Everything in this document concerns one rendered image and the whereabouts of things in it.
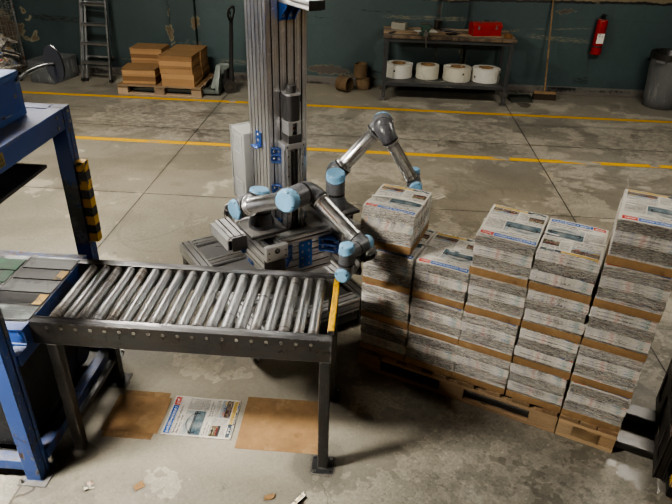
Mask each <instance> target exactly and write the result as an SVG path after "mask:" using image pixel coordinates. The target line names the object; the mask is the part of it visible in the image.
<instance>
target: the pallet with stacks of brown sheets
mask: <svg viewBox="0 0 672 504"><path fill-rule="evenodd" d="M129 49H130V56H131V60H132V63H127V64H125V65H124V66H123V67H122V68H121V70H122V79H123V81H121V82H120V83H118V84H117V87H118V94H123V95H144V96H166V97H189V98H202V97H203V88H204V87H209V86H210V84H209V82H210V81H211V80H213V76H214V74H209V71H210V67H209V62H208V57H207V50H208V47H207V45H186V44H176V45H174V46H173V47H171V48H170V46H169V44H158V43H137V44H135V45H133V46H131V47H130V48H129ZM134 87H153V88H154V91H155V93H152V92H131V91H130V88H134ZM166 88H176V89H191V94H174V93H167V89H166Z"/></svg>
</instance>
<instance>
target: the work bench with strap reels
mask: <svg viewBox="0 0 672 504"><path fill-rule="evenodd" d="M502 28H503V25H502V22H500V21H491V20H482V21H470V23H469V29H448V30H454V31H457V32H445V31H440V30H435V29H434V28H431V30H430V31H429V33H430V36H428V37H427V43H434V44H459V45H483V46H501V50H500V56H499V63H498V67H497V66H494V65H486V64H479V65H474V66H473V67H471V66H469V65H466V64H458V63H451V64H446V65H444V67H443V74H442V73H439V64H437V63H433V62H419V63H417V65H416V72H412V69H413V62H410V61H405V60H389V61H387V57H388V42H410V43H426V37H423V36H419V32H421V27H407V29H406V30H398V29H391V26H384V33H383V38H385V39H384V55H383V71H382V87H380V89H382V93H381V98H380V100H383V101H386V99H385V90H386V88H385V87H386V85H388V86H411V87H433V88H456V89H478V90H494V92H492V93H493V94H496V95H499V93H498V90H501V91H502V97H501V103H500V104H499V106H506V105H505V98H506V92H507V86H508V80H509V74H510V68H511V62H512V56H513V51H514V45H515V43H517V39H516V38H515V37H514V36H512V38H511V39H508V38H504V34H505V33H510V32H509V31H502ZM392 31H396V32H395V33H392V34H389V32H392ZM445 33H461V34H457V35H451V36H450V35H446V34H445ZM505 46H508V47H510V48H509V54H508V60H507V66H506V72H505V78H504V82H503V81H502V79H501V78H500V76H501V69H502V63H503V57H504V51H505ZM471 71H472V74H471Z"/></svg>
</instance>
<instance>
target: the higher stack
mask: <svg viewBox="0 0 672 504"><path fill-rule="evenodd" d="M610 236H611V237H610V239H609V241H610V243H609V241H608V244H607V248H606V251H605V256H604V260H603V263H602V267H601V268H602V269H601V271H600V272H599V274H598V278H597V281H596V284H595V288H594V289H595V290H594V291H593V292H594V293H593V297H592V300H591V304H590V308H589V313H588V318H587V322H586V327H585V330H584V334H582V337H583V338H586V339H589V340H593V341H597V342H600V343H604V344H608V345H611V346H615V347H618V348H622V349H625V350H629V351H632V352H636V353H639V354H642V355H646V356H647V354H648V351H649V349H650V346H651V343H652V341H653V338H654V335H655V332H656V326H657V322H653V321H650V320H646V319H642V318H638V317H634V316H631V315H627V314H623V313H619V312H615V311H611V310H608V309H604V308H600V307H596V306H592V305H593V300H594V298H597V299H601V300H605V301H608V302H612V303H616V304H620V305H624V306H627V307H631V308H635V309H639V310H643V311H647V312H651V313H655V314H659V315H661V314H662V313H663V312H664V310H665V308H666V307H667V300H669V295H670V293H671V289H672V278H668V277H663V276H659V275H655V274H651V273H646V272H642V271H638V270H633V269H629V268H625V267H620V266H616V265H612V264H607V263H605V261H606V255H611V256H616V257H620V258H624V259H629V260H633V261H637V262H641V263H646V264H650V265H655V266H659V267H664V268H668V269H672V197H670V196H664V195H659V194H654V193H648V192H643V191H637V190H630V189H625V191H624V194H623V197H622V199H621V201H620V204H619V207H618V211H617V214H616V218H615V221H614V224H613V228H612V232H611V234H610ZM608 245H609V247H608ZM607 250H608V252H607ZM597 283H598V284H597ZM596 287H597V288H596ZM594 296H595V297H594ZM583 338H581V341H582V339H583ZM581 341H580V345H579V347H578V352H577V355H576V359H575V363H574V364H573V366H574V367H573V368H572V370H573V371H572V372H571V375H572V374H574V375H577V376H581V377H584V378H587V379H590V380H593V381H597V382H600V383H603V384H606V385H609V386H613V387H616V388H619V389H622V390H626V391H629V392H633V390H635V388H636V386H637V383H638V380H639V375H640V374H641V369H642V366H643V362H640V361H636V360H633V359H629V358H626V357H622V356H619V355H615V354H612V353H608V352H605V351H601V350H598V349H595V348H591V347H588V346H584V345H581ZM571 375H570V379H571ZM570 379H569V380H568V381H569V382H568V383H567V384H568V385H567V389H566V393H565V397H564V400H563V401H564V402H563V404H562V405H563V406H562V407H561V409H562V408H563V409H566V410H570V411H573V412H576V413H579V414H582V415H585V416H588V417H591V418H594V419H597V420H600V421H603V422H606V423H609V424H612V425H615V426H618V427H621V425H622V421H623V420H624V417H625V415H626V413H627V410H628V409H629V408H630V403H631V399H629V398H625V397H622V396H619V395H616V394H612V393H609V392H606V391H603V390H600V389H596V388H593V387H590V386H587V385H584V384H580V383H577V382H574V381H571V380H570ZM555 434H557V435H560V436H563V437H565V438H568V439H571V440H574V441H577V442H580V443H583V444H586V445H589V446H591V447H594V448H597V449H600V450H603V451H606V452H609V453H612V451H613V448H614V445H615V442H616V440H617V436H618V433H617V432H613V431H610V430H607V429H604V428H601V427H597V426H595V425H592V424H589V423H586V422H583V421H581V422H580V421H579V420H577V419H574V418H571V417H568V416H565V415H562V414H561V413H560V416H559V420H558V423H557V427H556V430H555Z"/></svg>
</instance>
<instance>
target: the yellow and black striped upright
mask: <svg viewBox="0 0 672 504"><path fill-rule="evenodd" d="M75 167H76V172H77V177H78V182H79V187H80V192H81V197H82V202H83V206H84V211H85V216H86V221H87V226H88V231H89V236H90V241H95V242H99V241H100V240H101V239H102V232H101V226H100V221H99V216H98V210H97V205H96V200H95V195H94V189H93V184H92V179H91V174H90V169H89V164H88V159H78V160H76V161H75Z"/></svg>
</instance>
